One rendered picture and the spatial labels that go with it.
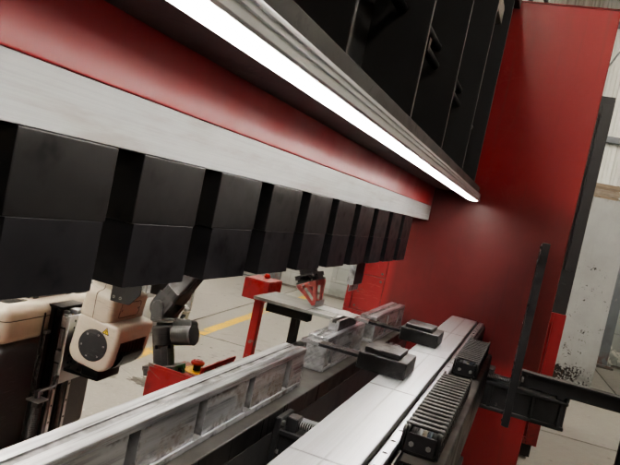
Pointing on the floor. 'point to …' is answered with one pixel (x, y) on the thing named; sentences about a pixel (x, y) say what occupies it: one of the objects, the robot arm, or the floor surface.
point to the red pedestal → (253, 285)
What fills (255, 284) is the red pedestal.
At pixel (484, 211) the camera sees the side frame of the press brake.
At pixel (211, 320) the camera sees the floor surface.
